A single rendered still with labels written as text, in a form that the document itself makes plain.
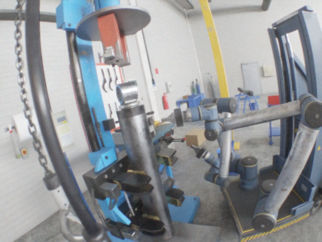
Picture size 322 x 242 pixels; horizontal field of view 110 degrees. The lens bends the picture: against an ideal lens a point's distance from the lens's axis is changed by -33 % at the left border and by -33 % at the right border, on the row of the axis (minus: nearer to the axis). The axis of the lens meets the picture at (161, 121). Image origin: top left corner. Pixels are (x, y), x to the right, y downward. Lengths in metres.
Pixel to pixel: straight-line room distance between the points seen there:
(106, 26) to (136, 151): 0.86
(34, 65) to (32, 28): 0.06
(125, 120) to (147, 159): 0.33
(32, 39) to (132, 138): 1.01
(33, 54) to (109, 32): 0.84
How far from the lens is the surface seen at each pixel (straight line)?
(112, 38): 1.05
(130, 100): 1.19
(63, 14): 1.45
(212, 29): 3.61
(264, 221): 1.37
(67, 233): 0.47
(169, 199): 1.73
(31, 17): 0.28
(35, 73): 0.25
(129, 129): 1.16
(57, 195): 0.41
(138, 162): 1.23
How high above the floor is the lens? 1.57
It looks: 11 degrees down
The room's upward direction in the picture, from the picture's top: 12 degrees counter-clockwise
